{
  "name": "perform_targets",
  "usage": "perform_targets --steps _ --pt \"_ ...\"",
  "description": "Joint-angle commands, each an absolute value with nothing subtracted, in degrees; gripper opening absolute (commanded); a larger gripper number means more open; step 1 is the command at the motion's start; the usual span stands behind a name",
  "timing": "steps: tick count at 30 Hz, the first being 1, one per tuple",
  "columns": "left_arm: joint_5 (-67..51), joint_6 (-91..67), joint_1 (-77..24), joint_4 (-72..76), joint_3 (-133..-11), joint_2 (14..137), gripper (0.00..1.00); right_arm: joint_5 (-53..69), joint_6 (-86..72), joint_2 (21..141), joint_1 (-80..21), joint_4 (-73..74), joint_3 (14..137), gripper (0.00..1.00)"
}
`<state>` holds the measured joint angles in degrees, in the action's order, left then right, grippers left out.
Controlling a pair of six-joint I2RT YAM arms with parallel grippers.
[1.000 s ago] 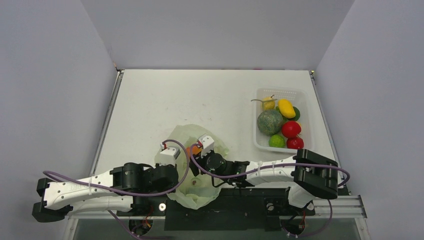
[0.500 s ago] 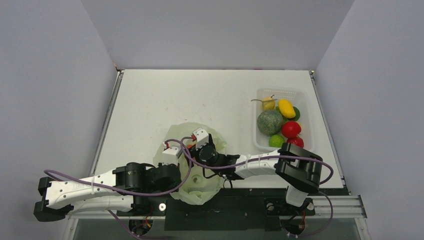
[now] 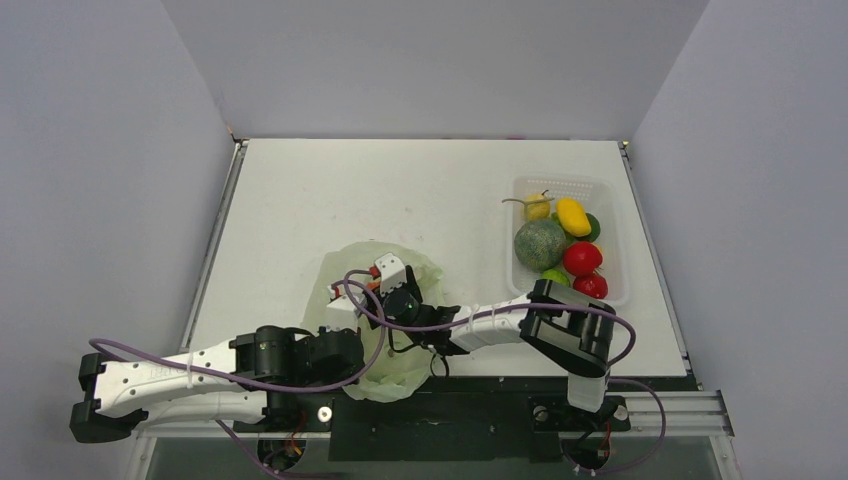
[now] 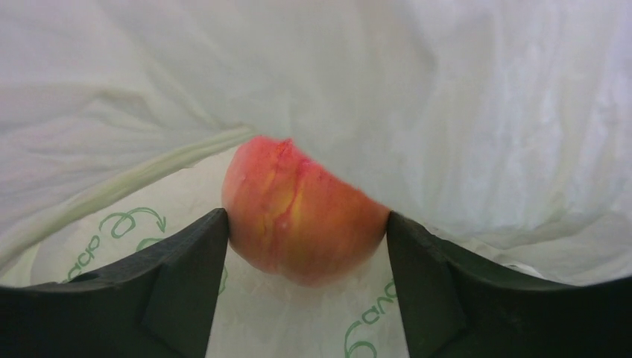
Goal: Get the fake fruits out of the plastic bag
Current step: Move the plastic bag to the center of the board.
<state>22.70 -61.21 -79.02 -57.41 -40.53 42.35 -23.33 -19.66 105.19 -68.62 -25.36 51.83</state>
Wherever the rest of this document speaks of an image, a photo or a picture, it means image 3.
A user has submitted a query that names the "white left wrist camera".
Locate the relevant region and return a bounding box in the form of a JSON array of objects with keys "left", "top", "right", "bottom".
[{"left": 323, "top": 285, "right": 363, "bottom": 332}]

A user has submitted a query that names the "light green plastic bag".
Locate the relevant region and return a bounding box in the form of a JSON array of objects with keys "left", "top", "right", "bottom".
[{"left": 301, "top": 241, "right": 445, "bottom": 403}]

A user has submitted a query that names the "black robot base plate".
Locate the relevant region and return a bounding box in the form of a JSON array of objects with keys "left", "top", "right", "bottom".
[{"left": 233, "top": 378, "right": 669, "bottom": 470}]

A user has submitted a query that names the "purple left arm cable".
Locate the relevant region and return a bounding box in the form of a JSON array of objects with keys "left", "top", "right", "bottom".
[{"left": 87, "top": 278, "right": 388, "bottom": 480}]

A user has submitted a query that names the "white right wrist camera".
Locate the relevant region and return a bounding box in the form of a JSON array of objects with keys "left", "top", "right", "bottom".
[{"left": 372, "top": 252, "right": 407, "bottom": 296}]

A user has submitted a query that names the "dark green fake lime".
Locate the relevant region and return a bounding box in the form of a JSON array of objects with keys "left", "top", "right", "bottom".
[{"left": 581, "top": 213, "right": 602, "bottom": 243}]

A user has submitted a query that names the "bumpy green custard apple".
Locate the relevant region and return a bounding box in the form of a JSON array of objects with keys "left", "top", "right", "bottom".
[{"left": 540, "top": 269, "right": 571, "bottom": 287}]

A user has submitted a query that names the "aluminium rail frame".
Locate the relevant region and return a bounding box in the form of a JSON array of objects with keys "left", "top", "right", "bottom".
[{"left": 182, "top": 139, "right": 735, "bottom": 439}]

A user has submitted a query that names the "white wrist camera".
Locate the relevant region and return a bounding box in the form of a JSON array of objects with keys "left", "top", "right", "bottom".
[
  {"left": 372, "top": 252, "right": 407, "bottom": 296},
  {"left": 323, "top": 285, "right": 363, "bottom": 332}
]

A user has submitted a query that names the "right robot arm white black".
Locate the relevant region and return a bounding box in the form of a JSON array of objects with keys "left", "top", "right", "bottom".
[{"left": 366, "top": 267, "right": 617, "bottom": 427}]

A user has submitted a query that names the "yellow fake mango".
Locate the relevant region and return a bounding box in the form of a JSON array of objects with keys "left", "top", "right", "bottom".
[{"left": 556, "top": 197, "right": 592, "bottom": 237}]

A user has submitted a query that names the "green netted fake melon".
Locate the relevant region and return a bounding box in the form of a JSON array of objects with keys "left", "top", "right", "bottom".
[{"left": 512, "top": 218, "right": 569, "bottom": 273}]

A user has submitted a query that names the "red fake apple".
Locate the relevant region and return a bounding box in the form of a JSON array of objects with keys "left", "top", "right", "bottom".
[
  {"left": 572, "top": 273, "right": 609, "bottom": 299},
  {"left": 562, "top": 241, "right": 603, "bottom": 277}
]

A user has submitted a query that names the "yellow fake pear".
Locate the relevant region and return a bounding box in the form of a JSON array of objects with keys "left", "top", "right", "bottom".
[{"left": 522, "top": 191, "right": 552, "bottom": 222}]

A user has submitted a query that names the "white perforated plastic basket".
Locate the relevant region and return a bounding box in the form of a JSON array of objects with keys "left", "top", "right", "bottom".
[{"left": 505, "top": 174, "right": 629, "bottom": 307}]

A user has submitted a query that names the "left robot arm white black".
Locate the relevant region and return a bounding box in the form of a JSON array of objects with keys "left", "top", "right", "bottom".
[{"left": 69, "top": 326, "right": 366, "bottom": 443}]

